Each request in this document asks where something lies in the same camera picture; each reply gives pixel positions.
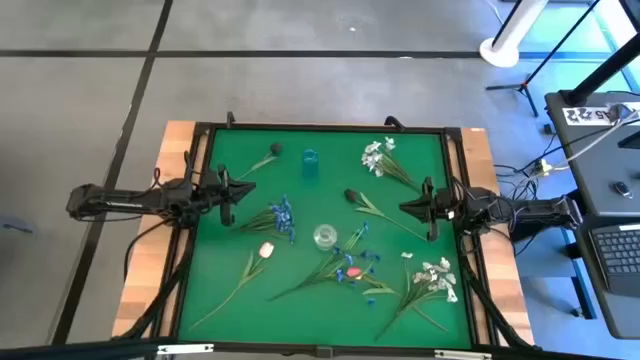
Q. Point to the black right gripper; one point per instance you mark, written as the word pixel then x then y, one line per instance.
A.
pixel 442 207

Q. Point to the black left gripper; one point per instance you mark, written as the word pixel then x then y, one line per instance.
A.
pixel 215 195

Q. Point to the blue flower bunch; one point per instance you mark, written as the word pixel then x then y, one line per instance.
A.
pixel 349 259
pixel 282 217

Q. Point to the pale pink tulip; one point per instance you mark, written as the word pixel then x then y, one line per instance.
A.
pixel 266 249

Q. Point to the white flower bunch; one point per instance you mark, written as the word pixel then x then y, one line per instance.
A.
pixel 374 159
pixel 432 277

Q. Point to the dark purple tulip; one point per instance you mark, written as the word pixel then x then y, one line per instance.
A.
pixel 275 148
pixel 351 195

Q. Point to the teal blue glass vase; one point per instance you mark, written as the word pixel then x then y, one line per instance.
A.
pixel 310 165

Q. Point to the clear textured glass vase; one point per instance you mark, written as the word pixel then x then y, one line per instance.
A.
pixel 325 237

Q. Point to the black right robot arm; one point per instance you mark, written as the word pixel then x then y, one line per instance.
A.
pixel 540 210

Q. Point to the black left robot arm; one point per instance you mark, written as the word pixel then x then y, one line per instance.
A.
pixel 115 200

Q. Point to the white power strip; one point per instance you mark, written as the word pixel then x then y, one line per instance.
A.
pixel 542 166

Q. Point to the green table mat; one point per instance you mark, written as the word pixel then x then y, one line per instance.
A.
pixel 300 310

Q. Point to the black tripod stand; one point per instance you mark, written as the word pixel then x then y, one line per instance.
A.
pixel 523 87

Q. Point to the white pole with round base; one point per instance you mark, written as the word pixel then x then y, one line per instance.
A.
pixel 500 52

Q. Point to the grey desk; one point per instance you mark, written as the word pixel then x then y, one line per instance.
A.
pixel 595 170

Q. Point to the blue desk leg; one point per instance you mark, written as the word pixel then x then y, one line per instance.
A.
pixel 582 285

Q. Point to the white label with numbers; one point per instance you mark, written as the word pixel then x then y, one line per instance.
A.
pixel 582 115

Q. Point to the black car key fob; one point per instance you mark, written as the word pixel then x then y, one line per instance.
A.
pixel 623 189

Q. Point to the dark laptop keyboard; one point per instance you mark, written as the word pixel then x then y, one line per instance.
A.
pixel 620 255

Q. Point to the black desk stand pole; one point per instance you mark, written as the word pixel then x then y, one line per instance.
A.
pixel 605 72

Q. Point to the black table frame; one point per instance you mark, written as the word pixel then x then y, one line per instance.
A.
pixel 452 134

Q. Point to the silver frame bracket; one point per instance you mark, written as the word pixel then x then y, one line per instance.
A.
pixel 185 348
pixel 462 355

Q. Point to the black aluminium frame beam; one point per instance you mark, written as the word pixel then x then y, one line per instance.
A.
pixel 75 350

